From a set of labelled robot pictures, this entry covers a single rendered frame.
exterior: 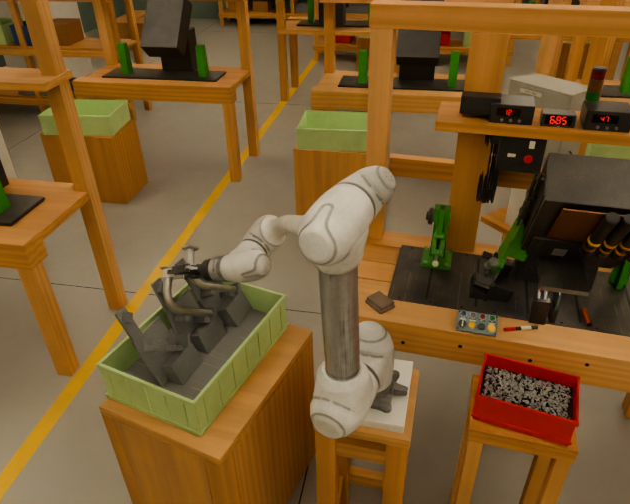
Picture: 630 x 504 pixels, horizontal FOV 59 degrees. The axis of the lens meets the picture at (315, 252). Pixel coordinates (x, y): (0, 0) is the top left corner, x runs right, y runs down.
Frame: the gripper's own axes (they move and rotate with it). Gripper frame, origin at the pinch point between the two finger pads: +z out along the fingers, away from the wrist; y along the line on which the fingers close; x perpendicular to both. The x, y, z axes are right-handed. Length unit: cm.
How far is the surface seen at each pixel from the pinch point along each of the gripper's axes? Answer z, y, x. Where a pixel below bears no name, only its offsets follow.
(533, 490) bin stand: -96, -115, 72
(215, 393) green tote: -16.4, -10.1, 40.6
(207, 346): 0.3, -21.5, 23.6
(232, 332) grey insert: -1.4, -33.0, 16.9
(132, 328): 7.1, 8.8, 20.6
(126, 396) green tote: 14.6, 1.3, 43.2
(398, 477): -66, -50, 65
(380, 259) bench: -39, -88, -23
